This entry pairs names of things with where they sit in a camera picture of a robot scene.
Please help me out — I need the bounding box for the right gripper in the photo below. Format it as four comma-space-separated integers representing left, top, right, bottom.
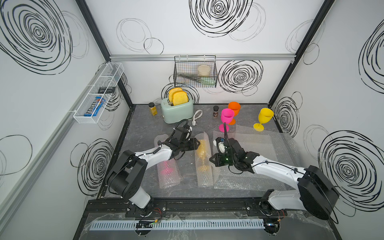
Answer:
208, 151, 238, 166

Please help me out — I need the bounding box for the yellow-orange glass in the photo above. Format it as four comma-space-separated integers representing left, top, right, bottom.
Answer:
195, 132, 214, 188

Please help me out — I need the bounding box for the pink glass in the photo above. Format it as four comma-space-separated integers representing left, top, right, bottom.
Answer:
219, 108, 235, 133
153, 134, 181, 189

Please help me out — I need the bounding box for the orange wine glass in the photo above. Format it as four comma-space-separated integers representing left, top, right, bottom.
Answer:
228, 102, 241, 126

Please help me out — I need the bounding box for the yellow wine glass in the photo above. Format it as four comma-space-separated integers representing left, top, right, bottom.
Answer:
253, 108, 274, 132

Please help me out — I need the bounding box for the bubble wrap of orange glass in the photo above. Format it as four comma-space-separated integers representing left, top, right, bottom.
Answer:
209, 163, 290, 192

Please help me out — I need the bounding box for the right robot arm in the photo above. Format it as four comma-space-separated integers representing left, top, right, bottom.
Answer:
209, 138, 340, 220

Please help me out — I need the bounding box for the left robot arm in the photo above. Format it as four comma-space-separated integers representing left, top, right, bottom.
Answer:
105, 123, 200, 210

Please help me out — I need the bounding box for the mint green toaster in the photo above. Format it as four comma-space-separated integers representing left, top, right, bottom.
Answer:
161, 99, 194, 124

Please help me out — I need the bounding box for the yellow spice jar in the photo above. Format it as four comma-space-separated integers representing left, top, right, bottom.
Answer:
148, 102, 158, 116

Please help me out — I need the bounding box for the dark spice jar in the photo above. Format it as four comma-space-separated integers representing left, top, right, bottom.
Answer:
213, 106, 219, 119

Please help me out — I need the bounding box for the yellow sponge toast front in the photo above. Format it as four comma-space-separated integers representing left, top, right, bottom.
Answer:
173, 91, 189, 106

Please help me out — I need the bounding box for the yellow sponge toast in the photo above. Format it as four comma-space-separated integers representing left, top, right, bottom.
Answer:
169, 88, 183, 103
173, 91, 189, 106

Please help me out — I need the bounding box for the yellow sponge toast back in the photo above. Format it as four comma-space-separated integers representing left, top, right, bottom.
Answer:
169, 88, 183, 103

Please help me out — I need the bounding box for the green item in basket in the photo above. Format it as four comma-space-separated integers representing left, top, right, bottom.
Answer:
200, 77, 216, 87

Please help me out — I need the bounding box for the beige cup in basket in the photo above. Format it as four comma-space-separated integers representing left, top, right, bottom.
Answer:
198, 65, 211, 77

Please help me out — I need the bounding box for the black small box on shelf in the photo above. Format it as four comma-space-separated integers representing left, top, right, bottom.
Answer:
98, 87, 116, 94

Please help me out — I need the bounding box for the blue candy packet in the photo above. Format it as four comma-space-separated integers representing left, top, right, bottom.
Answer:
84, 97, 105, 117

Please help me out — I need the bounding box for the white toaster cable plug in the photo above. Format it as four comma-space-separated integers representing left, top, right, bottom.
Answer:
192, 110, 203, 126

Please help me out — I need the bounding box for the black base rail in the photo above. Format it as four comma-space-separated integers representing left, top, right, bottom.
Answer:
83, 196, 326, 218

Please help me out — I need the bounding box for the black wire wall basket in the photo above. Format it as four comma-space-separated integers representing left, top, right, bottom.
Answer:
173, 55, 218, 88

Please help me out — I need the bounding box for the white wire wall shelf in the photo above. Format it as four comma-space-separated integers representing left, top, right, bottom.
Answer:
74, 62, 124, 124

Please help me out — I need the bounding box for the white slotted cable duct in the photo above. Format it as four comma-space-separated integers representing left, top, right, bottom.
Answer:
89, 219, 265, 231

